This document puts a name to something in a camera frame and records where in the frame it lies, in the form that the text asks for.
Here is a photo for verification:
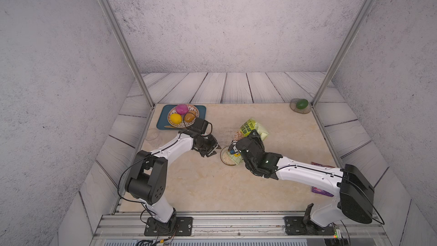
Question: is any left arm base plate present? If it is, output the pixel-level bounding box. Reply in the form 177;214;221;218
144;213;193;237

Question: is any clear plastic cup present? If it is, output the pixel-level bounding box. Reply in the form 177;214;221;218
145;128;159;141

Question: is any yellow lemon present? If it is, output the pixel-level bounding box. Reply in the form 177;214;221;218
170;113;183;126

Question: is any small grey dish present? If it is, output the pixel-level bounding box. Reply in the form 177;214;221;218
290;98;312;114

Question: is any brown potato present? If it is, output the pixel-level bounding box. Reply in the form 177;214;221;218
184;110;197;123

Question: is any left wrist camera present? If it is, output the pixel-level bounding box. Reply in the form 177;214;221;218
190;118;211;135

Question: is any purple snack packet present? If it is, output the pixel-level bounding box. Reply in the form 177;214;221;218
311;161;334;197

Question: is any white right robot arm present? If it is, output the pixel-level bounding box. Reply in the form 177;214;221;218
229;131;375;228

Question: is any green avocado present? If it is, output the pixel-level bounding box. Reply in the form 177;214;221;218
295;99;309;110

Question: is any green oats bag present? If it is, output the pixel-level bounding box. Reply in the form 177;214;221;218
233;118;269;141

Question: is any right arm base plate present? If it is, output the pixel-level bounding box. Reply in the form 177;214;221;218
284;203;335;236

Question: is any purple onion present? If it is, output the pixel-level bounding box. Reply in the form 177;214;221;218
175;104;190;116

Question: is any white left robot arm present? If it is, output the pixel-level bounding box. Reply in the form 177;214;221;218
125;133;221;224

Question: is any patterned fruit plate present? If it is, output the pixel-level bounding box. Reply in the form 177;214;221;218
167;104;200;128

